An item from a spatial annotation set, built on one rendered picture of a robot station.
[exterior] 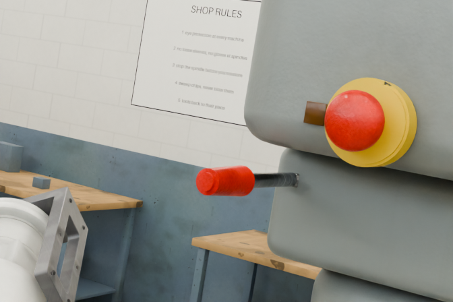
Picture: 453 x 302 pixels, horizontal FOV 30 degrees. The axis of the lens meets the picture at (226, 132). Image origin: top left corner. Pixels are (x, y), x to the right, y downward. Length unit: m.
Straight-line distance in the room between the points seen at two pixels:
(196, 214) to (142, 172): 0.54
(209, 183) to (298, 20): 0.14
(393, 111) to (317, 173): 0.16
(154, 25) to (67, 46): 0.82
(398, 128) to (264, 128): 0.12
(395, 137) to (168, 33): 5.53
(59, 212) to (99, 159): 5.82
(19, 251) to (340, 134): 0.21
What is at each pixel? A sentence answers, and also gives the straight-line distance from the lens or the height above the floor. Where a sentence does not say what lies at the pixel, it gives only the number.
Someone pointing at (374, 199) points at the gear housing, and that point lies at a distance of 0.69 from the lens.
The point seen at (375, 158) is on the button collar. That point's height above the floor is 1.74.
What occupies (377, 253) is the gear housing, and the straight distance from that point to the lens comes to 0.69.
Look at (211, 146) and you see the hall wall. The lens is 5.81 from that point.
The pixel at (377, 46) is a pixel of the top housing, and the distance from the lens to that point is 0.60.
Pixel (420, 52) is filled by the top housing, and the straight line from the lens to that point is 0.58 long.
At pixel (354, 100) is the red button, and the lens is 0.54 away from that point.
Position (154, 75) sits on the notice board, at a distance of 6.10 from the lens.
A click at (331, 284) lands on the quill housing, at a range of 0.76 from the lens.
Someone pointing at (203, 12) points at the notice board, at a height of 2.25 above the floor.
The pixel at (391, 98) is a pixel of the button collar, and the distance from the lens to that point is 0.57.
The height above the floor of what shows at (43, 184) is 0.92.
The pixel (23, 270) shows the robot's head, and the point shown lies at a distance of 0.50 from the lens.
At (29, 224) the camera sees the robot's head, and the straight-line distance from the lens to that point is 0.54.
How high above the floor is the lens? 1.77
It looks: 3 degrees down
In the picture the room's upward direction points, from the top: 9 degrees clockwise
